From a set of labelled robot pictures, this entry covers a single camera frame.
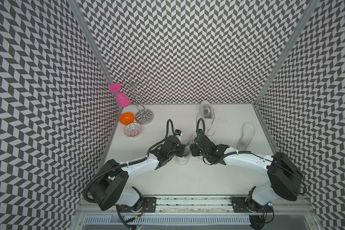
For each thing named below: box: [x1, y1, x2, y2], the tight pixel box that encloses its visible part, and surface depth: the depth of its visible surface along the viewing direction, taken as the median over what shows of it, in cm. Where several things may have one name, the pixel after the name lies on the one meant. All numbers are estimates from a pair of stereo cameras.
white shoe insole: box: [236, 122, 255, 151], surface depth 98 cm
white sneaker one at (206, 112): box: [196, 100, 217, 136], surface depth 104 cm
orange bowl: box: [118, 112, 135, 126], surface depth 107 cm
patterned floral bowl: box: [123, 122, 143, 138], surface depth 102 cm
